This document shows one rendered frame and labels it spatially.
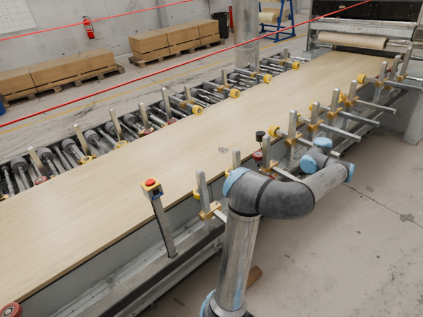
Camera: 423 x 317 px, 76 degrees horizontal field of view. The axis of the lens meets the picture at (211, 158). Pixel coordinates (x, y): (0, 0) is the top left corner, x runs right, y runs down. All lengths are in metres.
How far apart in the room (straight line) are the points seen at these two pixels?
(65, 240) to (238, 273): 0.95
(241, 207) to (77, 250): 0.94
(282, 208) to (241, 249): 0.23
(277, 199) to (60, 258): 1.12
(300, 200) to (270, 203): 0.09
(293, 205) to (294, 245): 1.65
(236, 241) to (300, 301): 1.33
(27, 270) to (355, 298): 2.00
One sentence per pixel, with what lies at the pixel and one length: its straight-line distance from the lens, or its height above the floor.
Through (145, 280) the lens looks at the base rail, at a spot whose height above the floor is 0.70.
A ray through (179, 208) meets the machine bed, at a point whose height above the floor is 0.77.
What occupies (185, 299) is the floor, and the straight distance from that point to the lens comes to 2.24.
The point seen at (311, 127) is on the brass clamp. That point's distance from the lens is 2.03.
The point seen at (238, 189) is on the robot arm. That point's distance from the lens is 0.85.
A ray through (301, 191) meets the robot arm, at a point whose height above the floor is 1.40.
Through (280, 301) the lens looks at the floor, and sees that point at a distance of 2.20.
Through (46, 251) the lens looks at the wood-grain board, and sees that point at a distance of 1.64.
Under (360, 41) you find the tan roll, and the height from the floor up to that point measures 1.06.
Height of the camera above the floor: 1.97
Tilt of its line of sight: 36 degrees down
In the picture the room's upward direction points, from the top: 8 degrees counter-clockwise
